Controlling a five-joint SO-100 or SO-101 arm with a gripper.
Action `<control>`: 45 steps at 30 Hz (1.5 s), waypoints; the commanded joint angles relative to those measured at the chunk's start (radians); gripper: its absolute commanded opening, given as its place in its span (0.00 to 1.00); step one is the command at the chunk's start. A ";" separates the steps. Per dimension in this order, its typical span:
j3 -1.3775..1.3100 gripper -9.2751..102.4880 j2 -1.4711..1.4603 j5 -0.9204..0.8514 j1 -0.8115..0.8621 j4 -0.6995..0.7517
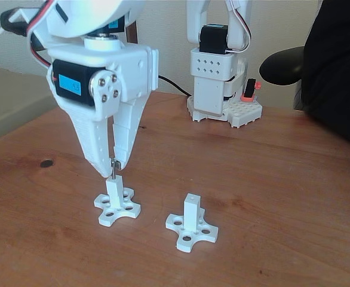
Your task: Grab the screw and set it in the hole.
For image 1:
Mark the small silver metal screw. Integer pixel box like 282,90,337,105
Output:
110,160,120,181

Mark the orange and black table clamp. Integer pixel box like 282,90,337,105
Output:
240,78,262,103

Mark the black chair armrest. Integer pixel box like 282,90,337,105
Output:
259,45,306,87

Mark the person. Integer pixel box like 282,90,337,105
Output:
299,0,350,151

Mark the brown wooden post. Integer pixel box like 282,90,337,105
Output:
125,20,139,46

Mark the black camera cable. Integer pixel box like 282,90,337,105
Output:
158,74,194,98

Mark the white cross-base post stand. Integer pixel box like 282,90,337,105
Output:
93,175,142,227
165,193,219,254

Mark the white red gripper servo cable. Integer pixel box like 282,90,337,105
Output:
26,0,56,71

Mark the white red shoulder servo cable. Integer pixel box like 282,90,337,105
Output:
225,0,253,55

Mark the black webcam on white mount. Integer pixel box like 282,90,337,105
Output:
0,7,46,39

